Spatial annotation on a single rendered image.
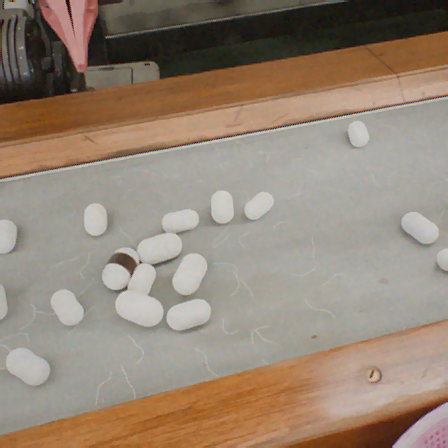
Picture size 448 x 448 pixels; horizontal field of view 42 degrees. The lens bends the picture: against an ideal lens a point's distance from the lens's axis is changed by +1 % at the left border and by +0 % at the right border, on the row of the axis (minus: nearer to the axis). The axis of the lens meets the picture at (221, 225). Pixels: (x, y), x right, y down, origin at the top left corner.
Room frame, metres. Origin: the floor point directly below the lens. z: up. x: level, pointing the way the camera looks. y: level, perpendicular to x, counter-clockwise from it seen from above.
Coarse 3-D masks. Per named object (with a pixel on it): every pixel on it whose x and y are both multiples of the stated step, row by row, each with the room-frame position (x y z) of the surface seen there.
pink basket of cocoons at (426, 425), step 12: (444, 408) 0.18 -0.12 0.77; (420, 420) 0.17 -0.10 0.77; (432, 420) 0.17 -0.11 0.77; (444, 420) 0.17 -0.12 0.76; (408, 432) 0.16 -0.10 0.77; (420, 432) 0.16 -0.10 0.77; (432, 432) 0.17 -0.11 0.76; (444, 432) 0.17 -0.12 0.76; (396, 444) 0.16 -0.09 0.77; (408, 444) 0.16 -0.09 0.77; (420, 444) 0.16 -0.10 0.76; (432, 444) 0.16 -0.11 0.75; (444, 444) 0.17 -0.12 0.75
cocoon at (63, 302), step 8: (56, 296) 0.29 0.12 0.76; (64, 296) 0.29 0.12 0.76; (72, 296) 0.29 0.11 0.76; (56, 304) 0.29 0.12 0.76; (64, 304) 0.28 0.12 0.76; (72, 304) 0.28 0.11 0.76; (80, 304) 0.29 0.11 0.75; (56, 312) 0.28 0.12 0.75; (64, 312) 0.28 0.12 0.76; (72, 312) 0.28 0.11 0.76; (80, 312) 0.28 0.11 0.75; (64, 320) 0.27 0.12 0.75; (72, 320) 0.27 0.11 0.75; (80, 320) 0.28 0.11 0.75
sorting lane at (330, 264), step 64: (320, 128) 0.53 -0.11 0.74; (384, 128) 0.53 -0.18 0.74; (0, 192) 0.45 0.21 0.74; (64, 192) 0.45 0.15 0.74; (128, 192) 0.44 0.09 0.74; (192, 192) 0.43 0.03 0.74; (256, 192) 0.43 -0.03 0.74; (320, 192) 0.42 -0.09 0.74; (384, 192) 0.42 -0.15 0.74; (0, 256) 0.36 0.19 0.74; (64, 256) 0.35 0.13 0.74; (256, 256) 0.34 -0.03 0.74; (320, 256) 0.34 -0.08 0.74; (384, 256) 0.33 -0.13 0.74; (0, 320) 0.29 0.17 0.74; (128, 320) 0.28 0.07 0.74; (256, 320) 0.27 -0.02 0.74; (320, 320) 0.27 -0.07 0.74; (384, 320) 0.27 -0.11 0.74; (0, 384) 0.23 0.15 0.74; (64, 384) 0.23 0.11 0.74; (128, 384) 0.23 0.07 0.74; (192, 384) 0.22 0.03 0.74
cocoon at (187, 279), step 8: (192, 256) 0.32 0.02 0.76; (200, 256) 0.32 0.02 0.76; (184, 264) 0.32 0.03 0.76; (192, 264) 0.31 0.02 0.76; (200, 264) 0.32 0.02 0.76; (176, 272) 0.31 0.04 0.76; (184, 272) 0.31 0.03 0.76; (192, 272) 0.31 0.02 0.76; (200, 272) 0.31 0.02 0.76; (176, 280) 0.30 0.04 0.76; (184, 280) 0.30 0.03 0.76; (192, 280) 0.30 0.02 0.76; (200, 280) 0.31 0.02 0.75; (176, 288) 0.30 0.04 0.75; (184, 288) 0.30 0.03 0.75; (192, 288) 0.30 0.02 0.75
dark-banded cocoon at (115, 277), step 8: (120, 248) 0.34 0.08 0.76; (128, 248) 0.34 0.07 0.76; (136, 256) 0.33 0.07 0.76; (112, 264) 0.32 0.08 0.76; (104, 272) 0.31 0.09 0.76; (112, 272) 0.31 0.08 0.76; (120, 272) 0.31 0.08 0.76; (128, 272) 0.32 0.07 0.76; (104, 280) 0.31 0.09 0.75; (112, 280) 0.31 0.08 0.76; (120, 280) 0.31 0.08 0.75; (128, 280) 0.31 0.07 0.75; (112, 288) 0.31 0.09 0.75; (120, 288) 0.31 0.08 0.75
